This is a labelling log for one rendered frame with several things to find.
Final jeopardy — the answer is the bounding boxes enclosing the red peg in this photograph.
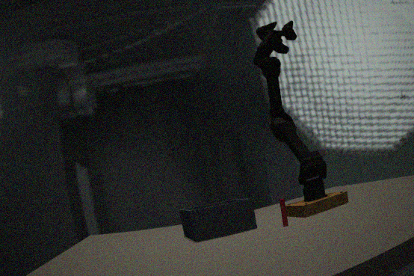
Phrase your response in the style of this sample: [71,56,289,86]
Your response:
[279,199,288,227]

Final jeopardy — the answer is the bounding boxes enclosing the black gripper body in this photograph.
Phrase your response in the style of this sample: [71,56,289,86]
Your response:
[256,25,297,49]

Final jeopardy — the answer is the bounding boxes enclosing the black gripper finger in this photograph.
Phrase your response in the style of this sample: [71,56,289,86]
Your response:
[284,21,293,28]
[260,22,276,31]

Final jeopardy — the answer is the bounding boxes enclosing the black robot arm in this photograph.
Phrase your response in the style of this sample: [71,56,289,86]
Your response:
[253,40,327,202]

